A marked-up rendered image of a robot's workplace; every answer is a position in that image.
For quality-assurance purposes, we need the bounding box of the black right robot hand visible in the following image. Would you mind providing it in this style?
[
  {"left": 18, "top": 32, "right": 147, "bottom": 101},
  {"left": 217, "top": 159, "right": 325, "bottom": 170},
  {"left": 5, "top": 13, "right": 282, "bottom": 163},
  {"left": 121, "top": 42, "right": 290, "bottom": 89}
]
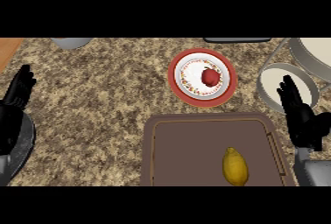
[{"left": 275, "top": 74, "right": 331, "bottom": 152}]

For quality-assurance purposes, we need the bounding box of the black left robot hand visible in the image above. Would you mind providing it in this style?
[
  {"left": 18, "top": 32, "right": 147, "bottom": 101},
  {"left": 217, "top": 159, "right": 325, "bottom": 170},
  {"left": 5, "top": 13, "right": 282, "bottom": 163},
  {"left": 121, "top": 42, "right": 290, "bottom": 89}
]
[{"left": 0, "top": 64, "right": 39, "bottom": 156}]

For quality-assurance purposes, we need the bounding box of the yellow lemon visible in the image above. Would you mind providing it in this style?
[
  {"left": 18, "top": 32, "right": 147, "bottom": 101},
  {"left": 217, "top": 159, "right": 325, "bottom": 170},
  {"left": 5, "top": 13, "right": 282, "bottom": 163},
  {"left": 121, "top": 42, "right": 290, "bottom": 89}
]
[{"left": 222, "top": 146, "right": 251, "bottom": 187}]

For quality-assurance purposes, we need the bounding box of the brown tray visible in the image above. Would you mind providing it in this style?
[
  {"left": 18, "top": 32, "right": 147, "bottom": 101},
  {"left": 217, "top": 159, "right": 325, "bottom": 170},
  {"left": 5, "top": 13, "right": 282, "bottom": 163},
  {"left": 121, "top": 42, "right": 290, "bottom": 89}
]
[{"left": 139, "top": 112, "right": 300, "bottom": 187}]

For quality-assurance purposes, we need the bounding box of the wooden board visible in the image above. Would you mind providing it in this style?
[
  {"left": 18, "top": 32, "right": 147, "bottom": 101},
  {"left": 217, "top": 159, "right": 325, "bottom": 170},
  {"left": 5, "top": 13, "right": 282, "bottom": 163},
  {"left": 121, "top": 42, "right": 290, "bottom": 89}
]
[{"left": 0, "top": 38, "right": 27, "bottom": 74}]

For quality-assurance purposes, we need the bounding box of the grey rounded object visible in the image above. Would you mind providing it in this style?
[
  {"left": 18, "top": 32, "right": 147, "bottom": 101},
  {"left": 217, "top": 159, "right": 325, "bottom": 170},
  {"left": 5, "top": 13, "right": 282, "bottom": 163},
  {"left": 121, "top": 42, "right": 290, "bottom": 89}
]
[{"left": 49, "top": 38, "right": 95, "bottom": 50}]

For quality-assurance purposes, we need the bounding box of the red apple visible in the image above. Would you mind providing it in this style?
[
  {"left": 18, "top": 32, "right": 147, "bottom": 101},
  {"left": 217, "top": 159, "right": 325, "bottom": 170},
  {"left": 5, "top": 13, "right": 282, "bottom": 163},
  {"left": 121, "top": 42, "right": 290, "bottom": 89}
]
[{"left": 201, "top": 66, "right": 223, "bottom": 88}]

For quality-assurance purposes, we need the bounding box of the red rimmed white plate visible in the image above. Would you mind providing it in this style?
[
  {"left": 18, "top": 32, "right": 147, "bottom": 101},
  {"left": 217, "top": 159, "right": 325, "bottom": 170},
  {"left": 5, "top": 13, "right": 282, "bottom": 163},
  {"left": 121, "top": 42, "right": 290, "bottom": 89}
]
[{"left": 167, "top": 47, "right": 240, "bottom": 109}]

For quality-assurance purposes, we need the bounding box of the dark flat appliance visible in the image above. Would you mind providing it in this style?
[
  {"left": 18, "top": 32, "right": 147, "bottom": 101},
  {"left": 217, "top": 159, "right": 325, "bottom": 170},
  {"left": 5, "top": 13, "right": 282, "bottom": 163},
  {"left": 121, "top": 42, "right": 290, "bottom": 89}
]
[{"left": 203, "top": 38, "right": 274, "bottom": 44}]

